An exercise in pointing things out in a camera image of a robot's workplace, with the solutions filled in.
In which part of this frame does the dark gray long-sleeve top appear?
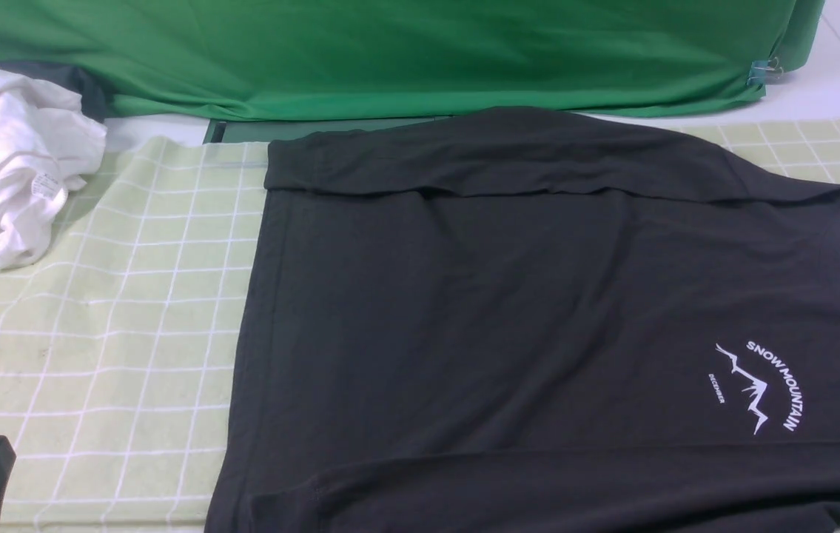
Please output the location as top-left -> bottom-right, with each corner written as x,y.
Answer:
204,107 -> 840,532

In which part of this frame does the green checkered table cloth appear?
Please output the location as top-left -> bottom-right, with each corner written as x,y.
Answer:
0,121 -> 840,532

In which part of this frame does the white crumpled t-shirt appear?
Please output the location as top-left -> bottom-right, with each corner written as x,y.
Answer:
0,70 -> 107,269

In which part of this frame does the dark gray garment behind shirt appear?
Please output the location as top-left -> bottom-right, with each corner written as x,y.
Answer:
0,60 -> 111,124

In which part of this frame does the green backdrop cloth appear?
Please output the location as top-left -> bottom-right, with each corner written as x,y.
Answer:
0,1 -> 824,121

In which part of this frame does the teal binder clip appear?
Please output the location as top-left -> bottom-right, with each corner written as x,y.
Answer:
747,57 -> 785,87

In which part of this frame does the dark green metal rail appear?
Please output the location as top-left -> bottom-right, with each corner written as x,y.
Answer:
203,117 -> 441,144

